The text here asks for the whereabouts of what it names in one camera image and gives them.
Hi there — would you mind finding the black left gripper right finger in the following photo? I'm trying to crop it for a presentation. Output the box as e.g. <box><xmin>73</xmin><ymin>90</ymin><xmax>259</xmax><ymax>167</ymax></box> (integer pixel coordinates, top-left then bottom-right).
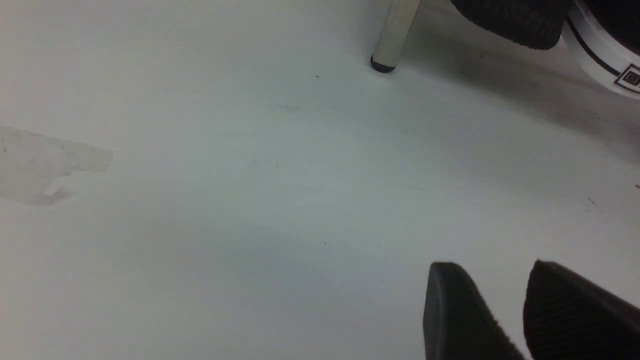
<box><xmin>523</xmin><ymin>259</ymin><xmax>640</xmax><ymax>360</ymax></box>

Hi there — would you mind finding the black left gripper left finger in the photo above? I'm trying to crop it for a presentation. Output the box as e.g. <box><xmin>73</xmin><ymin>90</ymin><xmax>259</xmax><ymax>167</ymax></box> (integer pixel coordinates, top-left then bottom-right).
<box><xmin>423</xmin><ymin>261</ymin><xmax>525</xmax><ymax>360</ymax></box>

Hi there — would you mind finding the black knit shoe left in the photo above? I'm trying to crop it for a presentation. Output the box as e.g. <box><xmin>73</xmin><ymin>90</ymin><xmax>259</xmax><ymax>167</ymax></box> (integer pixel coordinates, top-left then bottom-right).
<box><xmin>451</xmin><ymin>0</ymin><xmax>573</xmax><ymax>51</ymax></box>

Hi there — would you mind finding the stainless steel shoe rack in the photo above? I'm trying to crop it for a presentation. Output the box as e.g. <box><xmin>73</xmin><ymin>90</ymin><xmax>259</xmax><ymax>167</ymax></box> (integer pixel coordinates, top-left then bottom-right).
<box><xmin>370</xmin><ymin>0</ymin><xmax>421</xmax><ymax>74</ymax></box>

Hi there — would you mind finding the black canvas sneaker left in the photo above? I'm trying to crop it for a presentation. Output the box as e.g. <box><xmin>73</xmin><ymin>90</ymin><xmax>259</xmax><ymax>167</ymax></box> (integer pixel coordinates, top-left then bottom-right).
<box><xmin>562</xmin><ymin>0</ymin><xmax>639</xmax><ymax>100</ymax></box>

